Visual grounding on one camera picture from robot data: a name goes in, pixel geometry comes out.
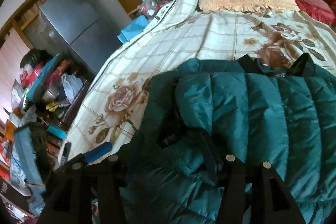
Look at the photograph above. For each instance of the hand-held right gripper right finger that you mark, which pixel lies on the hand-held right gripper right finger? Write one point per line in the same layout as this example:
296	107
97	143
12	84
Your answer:
211	161

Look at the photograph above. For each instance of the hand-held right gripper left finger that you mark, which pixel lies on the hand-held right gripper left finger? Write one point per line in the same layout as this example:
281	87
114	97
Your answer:
101	151

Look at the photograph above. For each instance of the green puffer jacket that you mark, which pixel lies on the green puffer jacket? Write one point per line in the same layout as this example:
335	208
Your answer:
262	108

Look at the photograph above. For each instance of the dark wooden cabinet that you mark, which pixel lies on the dark wooden cabinet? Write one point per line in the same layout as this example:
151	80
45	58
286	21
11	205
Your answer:
74	111

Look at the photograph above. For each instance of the teal container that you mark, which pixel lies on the teal container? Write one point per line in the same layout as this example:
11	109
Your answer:
56	132

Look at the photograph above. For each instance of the yellow snack packet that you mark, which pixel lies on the yellow snack packet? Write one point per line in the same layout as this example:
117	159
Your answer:
53	106

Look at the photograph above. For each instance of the teal cloth bag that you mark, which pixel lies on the teal cloth bag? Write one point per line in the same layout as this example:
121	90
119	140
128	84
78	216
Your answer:
26	155

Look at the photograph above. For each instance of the teal flat board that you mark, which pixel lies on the teal flat board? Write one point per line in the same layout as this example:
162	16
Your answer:
43	79

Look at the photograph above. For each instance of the red and white plastic bag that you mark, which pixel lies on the red and white plastic bag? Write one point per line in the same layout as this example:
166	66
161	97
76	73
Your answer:
30	74

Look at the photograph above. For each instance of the black bag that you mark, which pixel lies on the black bag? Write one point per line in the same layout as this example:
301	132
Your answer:
34	57

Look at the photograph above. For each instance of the floral plaid bedsheet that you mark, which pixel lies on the floral plaid bedsheet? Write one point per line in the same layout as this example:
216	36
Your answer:
183	37

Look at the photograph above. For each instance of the blue paper box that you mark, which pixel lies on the blue paper box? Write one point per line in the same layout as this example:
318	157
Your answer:
134	28

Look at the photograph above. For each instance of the grey refrigerator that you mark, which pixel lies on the grey refrigerator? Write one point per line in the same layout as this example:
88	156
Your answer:
71	22

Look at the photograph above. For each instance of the clear bag of snacks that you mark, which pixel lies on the clear bag of snacks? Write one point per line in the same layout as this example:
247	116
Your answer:
152	5

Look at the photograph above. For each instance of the red ruffled pillow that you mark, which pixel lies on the red ruffled pillow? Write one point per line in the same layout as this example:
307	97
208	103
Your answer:
309	1

